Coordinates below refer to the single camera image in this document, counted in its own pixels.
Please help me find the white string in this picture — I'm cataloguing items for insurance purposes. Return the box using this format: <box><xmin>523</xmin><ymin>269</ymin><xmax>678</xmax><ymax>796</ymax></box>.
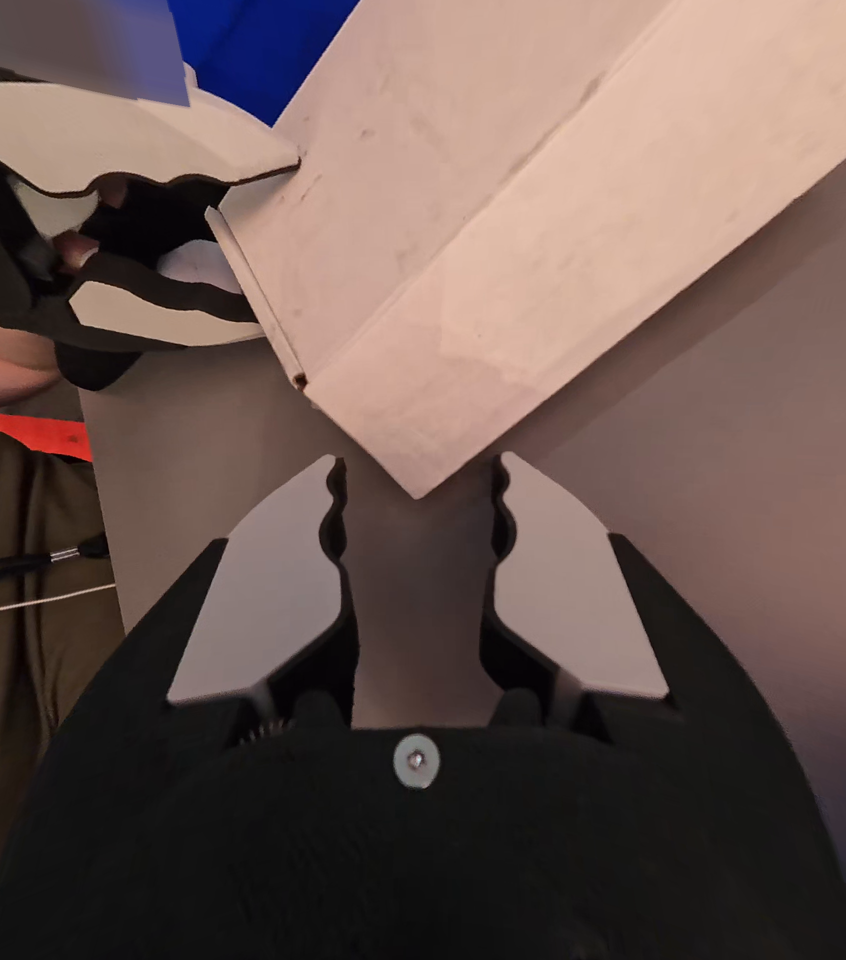
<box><xmin>0</xmin><ymin>585</ymin><xmax>118</xmax><ymax>621</ymax></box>

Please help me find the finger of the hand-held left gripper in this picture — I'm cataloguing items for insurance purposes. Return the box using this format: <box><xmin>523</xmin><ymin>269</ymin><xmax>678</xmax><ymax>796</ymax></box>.
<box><xmin>66</xmin><ymin>251</ymin><xmax>265</xmax><ymax>351</ymax></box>
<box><xmin>0</xmin><ymin>78</ymin><xmax>303</xmax><ymax>200</ymax></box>

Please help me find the blue plastic bin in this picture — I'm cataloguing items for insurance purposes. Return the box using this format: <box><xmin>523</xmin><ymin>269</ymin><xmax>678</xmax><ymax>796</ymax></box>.
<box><xmin>168</xmin><ymin>0</ymin><xmax>364</xmax><ymax>129</ymax></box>

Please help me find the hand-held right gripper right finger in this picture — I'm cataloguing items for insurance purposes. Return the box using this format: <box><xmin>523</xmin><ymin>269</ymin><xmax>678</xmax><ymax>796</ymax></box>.
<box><xmin>477</xmin><ymin>450</ymin><xmax>672</xmax><ymax>729</ymax></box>

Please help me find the person's olive jacket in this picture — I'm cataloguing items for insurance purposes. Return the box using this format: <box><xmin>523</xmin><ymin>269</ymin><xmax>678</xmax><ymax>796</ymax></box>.
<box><xmin>0</xmin><ymin>420</ymin><xmax>128</xmax><ymax>946</ymax></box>

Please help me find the red fabric strip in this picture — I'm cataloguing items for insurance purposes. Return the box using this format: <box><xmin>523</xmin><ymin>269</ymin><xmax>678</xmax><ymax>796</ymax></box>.
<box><xmin>0</xmin><ymin>411</ymin><xmax>94</xmax><ymax>462</ymax></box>

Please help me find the white cardboard mailer box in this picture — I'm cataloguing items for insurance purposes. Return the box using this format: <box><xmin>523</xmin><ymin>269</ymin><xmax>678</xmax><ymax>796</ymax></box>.
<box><xmin>204</xmin><ymin>0</ymin><xmax>846</xmax><ymax>500</ymax></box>

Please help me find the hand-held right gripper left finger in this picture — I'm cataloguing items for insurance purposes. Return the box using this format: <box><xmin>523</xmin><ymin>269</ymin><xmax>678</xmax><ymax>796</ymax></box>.
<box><xmin>165</xmin><ymin>453</ymin><xmax>360</xmax><ymax>732</ymax></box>

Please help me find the black cable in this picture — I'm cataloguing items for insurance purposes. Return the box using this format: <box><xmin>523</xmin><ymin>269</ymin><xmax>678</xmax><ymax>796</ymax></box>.
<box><xmin>0</xmin><ymin>534</ymin><xmax>111</xmax><ymax>601</ymax></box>

